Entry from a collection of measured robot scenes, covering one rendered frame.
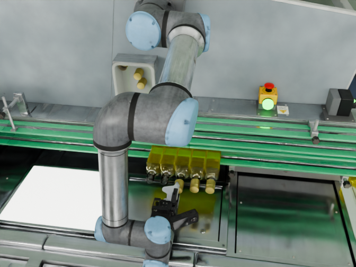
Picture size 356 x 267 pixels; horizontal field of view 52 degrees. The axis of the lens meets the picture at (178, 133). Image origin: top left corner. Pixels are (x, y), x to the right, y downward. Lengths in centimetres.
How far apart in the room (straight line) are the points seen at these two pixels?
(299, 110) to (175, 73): 75
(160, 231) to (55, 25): 97
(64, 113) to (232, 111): 76
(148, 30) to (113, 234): 61
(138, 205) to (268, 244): 52
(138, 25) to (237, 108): 58
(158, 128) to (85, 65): 90
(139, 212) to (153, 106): 73
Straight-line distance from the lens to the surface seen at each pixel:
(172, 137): 83
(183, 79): 94
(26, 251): 150
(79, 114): 173
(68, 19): 161
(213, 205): 150
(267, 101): 150
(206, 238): 140
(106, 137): 87
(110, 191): 99
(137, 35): 118
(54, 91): 180
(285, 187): 167
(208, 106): 154
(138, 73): 153
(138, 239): 109
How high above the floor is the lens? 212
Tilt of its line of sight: 52 degrees down
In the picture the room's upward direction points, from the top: 166 degrees counter-clockwise
